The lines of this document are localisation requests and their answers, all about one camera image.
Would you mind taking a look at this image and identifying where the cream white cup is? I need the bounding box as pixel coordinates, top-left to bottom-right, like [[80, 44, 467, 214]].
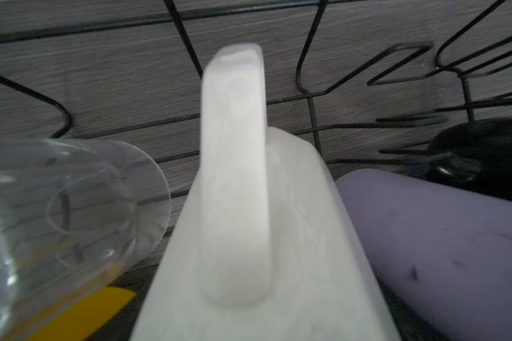
[[131, 43, 400, 340]]

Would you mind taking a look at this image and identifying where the clear glass cup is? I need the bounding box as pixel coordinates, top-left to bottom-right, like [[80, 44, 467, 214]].
[[0, 139, 171, 340]]

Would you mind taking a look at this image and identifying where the lilac cup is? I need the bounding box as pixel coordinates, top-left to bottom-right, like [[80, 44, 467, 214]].
[[336, 169, 512, 340]]

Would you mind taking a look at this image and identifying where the yellow mug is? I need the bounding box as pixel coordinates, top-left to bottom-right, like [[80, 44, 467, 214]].
[[28, 286, 136, 341]]

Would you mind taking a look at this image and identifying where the black mug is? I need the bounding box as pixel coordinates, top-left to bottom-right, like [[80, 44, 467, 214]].
[[426, 118, 512, 201]]

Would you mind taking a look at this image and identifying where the black wire dish rack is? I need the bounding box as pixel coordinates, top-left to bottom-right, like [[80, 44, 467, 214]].
[[0, 0, 512, 341]]

